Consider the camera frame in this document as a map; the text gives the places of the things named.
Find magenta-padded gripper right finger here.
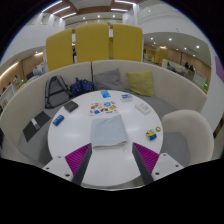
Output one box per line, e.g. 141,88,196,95
131,142,185,185

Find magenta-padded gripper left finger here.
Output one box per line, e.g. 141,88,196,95
42,142,93,186

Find light blue towel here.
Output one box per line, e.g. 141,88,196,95
90,113,130,150

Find small yellow blue toy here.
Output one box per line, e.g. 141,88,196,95
145,128,158,141

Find small blue box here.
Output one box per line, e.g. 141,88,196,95
52,114,65,127

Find white armchair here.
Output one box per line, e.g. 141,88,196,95
160,109,215,168

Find flat white box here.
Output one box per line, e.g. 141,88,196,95
134,101,153,115

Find dark brown wallet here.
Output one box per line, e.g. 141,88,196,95
63,100,80,113

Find colourful sticker sheet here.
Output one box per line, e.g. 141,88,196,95
88,100,119,117

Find small clear box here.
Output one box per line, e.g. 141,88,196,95
120,93,133,102

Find grey backpack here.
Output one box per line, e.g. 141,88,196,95
44,75,71,110

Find navy blue patterned bag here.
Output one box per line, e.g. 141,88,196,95
69,77,95,98

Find yellow-green cushion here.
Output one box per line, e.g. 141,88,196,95
126,70,155,98

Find curved white sofa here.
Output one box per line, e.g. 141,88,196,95
0,59,208,168

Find grey cushion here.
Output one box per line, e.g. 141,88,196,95
92,68,127,93

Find person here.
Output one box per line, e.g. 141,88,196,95
32,64,44,78

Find yellow upholstered panel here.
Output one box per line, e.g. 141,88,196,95
111,23,144,63
45,28,75,72
74,23,110,64

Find ceiling lights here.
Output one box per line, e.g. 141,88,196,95
41,0,138,19

